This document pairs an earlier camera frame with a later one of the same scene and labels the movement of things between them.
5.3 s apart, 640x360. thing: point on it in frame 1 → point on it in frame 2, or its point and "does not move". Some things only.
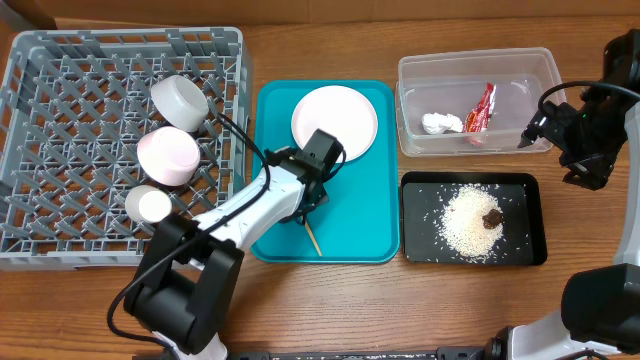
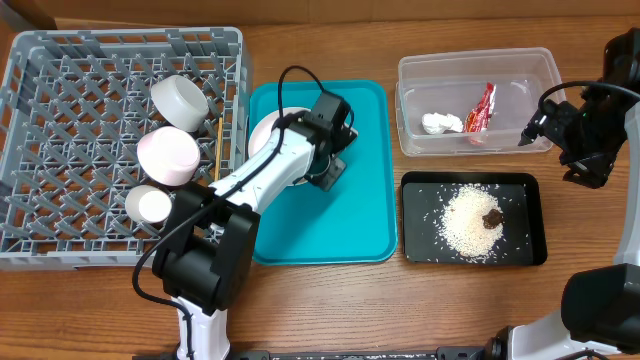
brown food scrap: [493, 219] does not move
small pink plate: [168, 155] does not move
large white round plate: [341, 111] → [262, 128]
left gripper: [304, 213] → [329, 179]
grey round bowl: [179, 103] does not move
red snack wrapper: [478, 119] does not move
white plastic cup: [148, 204] does not move
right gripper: [542, 126] does not move
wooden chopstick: [320, 253] → [218, 153]
